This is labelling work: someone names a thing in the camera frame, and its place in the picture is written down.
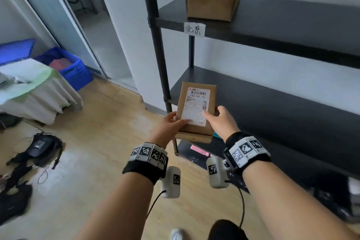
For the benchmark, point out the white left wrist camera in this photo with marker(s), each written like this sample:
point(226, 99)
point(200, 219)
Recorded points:
point(172, 182)

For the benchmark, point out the person's left hand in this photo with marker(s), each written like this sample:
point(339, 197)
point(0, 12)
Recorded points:
point(164, 131)

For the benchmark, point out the table with white green cloth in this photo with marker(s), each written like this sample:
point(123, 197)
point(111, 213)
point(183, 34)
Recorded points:
point(36, 90)

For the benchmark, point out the glass sliding door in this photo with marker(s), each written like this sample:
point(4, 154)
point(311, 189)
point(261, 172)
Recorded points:
point(56, 14)

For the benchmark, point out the blue plastic crate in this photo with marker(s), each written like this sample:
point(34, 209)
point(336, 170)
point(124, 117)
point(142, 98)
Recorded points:
point(77, 75)

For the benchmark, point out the blue plastic board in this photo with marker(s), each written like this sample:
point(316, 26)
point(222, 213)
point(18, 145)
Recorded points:
point(15, 51)

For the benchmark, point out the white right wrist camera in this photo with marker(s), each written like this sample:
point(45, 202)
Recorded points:
point(215, 172)

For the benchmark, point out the person's white shoe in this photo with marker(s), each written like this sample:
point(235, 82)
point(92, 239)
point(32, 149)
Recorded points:
point(177, 234)

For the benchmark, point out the white paper shelf label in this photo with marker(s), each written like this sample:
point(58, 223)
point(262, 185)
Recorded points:
point(194, 29)

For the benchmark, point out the person's left thumb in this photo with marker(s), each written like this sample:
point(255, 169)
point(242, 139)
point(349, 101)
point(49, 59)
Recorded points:
point(181, 123)

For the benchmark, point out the teal packet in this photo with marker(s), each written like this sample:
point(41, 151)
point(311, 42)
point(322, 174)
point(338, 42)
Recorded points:
point(216, 135)

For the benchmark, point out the person's left forearm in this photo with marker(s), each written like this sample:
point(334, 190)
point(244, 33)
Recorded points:
point(118, 211)

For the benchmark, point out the small labelled cardboard parcel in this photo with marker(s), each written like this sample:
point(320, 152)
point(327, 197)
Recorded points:
point(197, 90)

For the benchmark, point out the black metal shelf rack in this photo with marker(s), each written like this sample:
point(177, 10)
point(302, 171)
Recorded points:
point(281, 23)

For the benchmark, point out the black left wristband with markers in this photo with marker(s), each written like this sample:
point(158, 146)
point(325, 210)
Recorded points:
point(147, 155)

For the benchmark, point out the black wristband with markers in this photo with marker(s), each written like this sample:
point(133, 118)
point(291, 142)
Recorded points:
point(246, 149)
point(147, 155)

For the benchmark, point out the person's right hand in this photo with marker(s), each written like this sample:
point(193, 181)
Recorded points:
point(223, 124)

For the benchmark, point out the black bag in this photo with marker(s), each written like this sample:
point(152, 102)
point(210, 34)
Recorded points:
point(12, 203)

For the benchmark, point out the red box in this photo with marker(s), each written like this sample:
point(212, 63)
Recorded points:
point(60, 64)

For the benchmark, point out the pink packet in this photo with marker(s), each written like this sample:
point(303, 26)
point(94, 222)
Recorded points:
point(200, 150)

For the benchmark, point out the black backpack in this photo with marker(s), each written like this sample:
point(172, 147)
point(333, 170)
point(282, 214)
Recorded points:
point(42, 148)

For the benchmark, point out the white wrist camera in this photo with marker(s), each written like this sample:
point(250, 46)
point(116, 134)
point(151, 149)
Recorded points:
point(215, 172)
point(172, 182)

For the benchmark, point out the person's right forearm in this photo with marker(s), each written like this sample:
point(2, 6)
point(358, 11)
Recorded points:
point(287, 203)

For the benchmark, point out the person's right thumb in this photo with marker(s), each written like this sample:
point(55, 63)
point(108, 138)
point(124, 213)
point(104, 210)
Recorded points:
point(209, 116)

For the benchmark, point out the black right wristband with markers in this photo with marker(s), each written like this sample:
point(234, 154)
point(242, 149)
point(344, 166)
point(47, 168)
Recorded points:
point(246, 149)

